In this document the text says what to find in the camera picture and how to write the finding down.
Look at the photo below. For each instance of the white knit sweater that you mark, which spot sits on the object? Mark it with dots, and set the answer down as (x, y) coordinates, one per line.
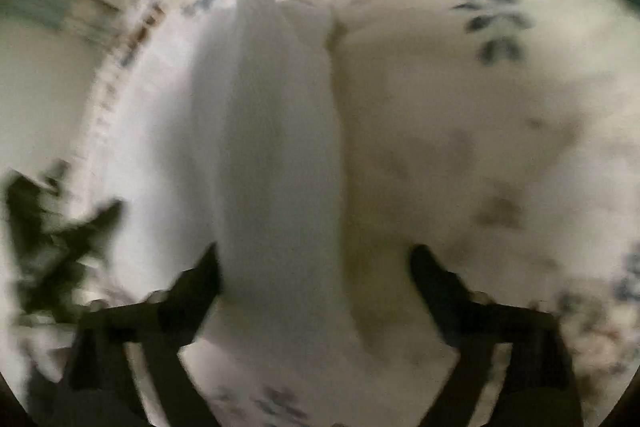
(270, 157)

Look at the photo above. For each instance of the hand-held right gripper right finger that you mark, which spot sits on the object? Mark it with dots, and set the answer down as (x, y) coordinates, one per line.
(437, 292)

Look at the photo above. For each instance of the green striped curtain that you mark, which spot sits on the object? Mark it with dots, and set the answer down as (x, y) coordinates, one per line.
(55, 2)

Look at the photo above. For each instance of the floral printed blanket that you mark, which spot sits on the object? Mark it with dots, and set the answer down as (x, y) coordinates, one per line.
(475, 157)

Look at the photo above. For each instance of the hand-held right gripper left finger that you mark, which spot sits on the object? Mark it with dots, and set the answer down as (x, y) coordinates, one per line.
(192, 292)

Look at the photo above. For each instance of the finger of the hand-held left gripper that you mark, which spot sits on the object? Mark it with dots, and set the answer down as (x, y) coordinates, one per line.
(92, 227)
(27, 227)

